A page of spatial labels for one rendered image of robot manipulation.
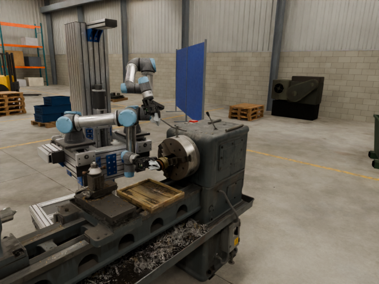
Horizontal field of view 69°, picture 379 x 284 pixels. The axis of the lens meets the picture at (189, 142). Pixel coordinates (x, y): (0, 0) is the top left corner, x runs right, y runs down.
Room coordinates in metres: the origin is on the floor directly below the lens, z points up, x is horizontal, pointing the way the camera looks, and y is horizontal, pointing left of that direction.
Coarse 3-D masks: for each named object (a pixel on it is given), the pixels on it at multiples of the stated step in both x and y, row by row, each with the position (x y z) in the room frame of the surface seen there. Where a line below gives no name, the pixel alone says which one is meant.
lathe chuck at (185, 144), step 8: (168, 144) 1.89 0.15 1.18; (176, 144) 1.84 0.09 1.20; (184, 144) 1.82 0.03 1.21; (176, 152) 1.84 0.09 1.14; (184, 152) 1.79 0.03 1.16; (192, 152) 1.82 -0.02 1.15; (192, 160) 1.79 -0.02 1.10; (176, 168) 1.84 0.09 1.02; (184, 168) 1.79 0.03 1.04; (192, 168) 1.80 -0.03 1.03; (176, 176) 1.84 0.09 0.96; (184, 176) 1.79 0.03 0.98
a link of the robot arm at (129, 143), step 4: (136, 120) 2.00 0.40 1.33; (136, 124) 2.01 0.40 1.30; (128, 128) 1.99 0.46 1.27; (132, 128) 1.99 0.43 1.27; (128, 132) 1.99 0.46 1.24; (132, 132) 1.99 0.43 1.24; (128, 136) 1.99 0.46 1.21; (132, 136) 1.99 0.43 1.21; (128, 140) 1.99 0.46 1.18; (132, 140) 1.99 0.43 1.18; (128, 144) 1.99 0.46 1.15; (132, 144) 1.99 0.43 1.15; (128, 148) 1.99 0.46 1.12; (132, 148) 1.99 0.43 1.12
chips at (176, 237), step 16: (176, 224) 1.84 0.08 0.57; (192, 224) 1.85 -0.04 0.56; (160, 240) 1.66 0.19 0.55; (176, 240) 1.67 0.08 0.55; (192, 240) 1.64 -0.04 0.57; (128, 256) 1.49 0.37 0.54; (144, 256) 1.50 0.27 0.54; (160, 256) 1.47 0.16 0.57; (96, 272) 1.33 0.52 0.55; (112, 272) 1.34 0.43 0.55; (128, 272) 1.36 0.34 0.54; (144, 272) 1.36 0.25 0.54
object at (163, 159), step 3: (159, 159) 1.77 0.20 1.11; (162, 159) 1.76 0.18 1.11; (165, 159) 1.77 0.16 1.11; (159, 162) 1.73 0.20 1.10; (162, 162) 1.75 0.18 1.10; (165, 162) 1.76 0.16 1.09; (159, 165) 1.79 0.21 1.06; (162, 165) 1.74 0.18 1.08; (165, 165) 1.75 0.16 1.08; (168, 165) 1.77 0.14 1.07; (159, 168) 1.76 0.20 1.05; (162, 168) 1.74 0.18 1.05; (165, 168) 1.79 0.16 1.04
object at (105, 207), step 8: (80, 192) 1.55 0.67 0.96; (80, 200) 1.45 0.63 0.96; (88, 200) 1.43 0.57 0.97; (96, 200) 1.43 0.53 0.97; (104, 200) 1.43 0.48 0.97; (112, 200) 1.43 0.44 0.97; (120, 200) 1.44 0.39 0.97; (88, 208) 1.40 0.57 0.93; (96, 208) 1.33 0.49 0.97; (104, 208) 1.33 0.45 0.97; (112, 208) 1.34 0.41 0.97; (120, 208) 1.34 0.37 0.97; (128, 208) 1.34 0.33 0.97; (104, 216) 1.29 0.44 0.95; (112, 216) 1.26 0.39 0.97; (120, 216) 1.29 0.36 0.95; (128, 216) 1.33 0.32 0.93; (112, 224) 1.25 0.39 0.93
